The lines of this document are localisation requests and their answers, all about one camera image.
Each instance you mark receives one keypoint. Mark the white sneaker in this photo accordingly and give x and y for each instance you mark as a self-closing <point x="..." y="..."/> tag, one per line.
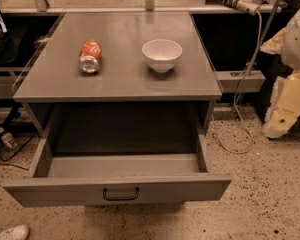
<point x="20" y="232"/>

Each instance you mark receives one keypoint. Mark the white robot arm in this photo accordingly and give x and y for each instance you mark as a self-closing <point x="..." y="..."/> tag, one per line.
<point x="286" y="43"/>

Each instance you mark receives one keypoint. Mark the white ceramic bowl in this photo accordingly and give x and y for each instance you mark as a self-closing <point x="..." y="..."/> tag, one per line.
<point x="161" y="55"/>

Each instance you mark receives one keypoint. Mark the grey top drawer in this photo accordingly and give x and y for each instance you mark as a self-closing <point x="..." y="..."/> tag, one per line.
<point x="110" y="154"/>

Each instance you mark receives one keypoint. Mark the small plastic bottle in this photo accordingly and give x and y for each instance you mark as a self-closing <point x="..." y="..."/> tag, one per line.
<point x="7" y="138"/>

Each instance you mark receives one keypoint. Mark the grey metal drawer cabinet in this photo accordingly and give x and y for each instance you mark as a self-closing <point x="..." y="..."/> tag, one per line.
<point x="124" y="76"/>

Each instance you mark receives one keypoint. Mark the orange soda can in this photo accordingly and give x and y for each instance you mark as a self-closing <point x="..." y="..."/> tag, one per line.
<point x="90" y="56"/>

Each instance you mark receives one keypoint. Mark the yellow foam covered gripper finger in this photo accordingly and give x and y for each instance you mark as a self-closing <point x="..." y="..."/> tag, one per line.
<point x="284" y="107"/>

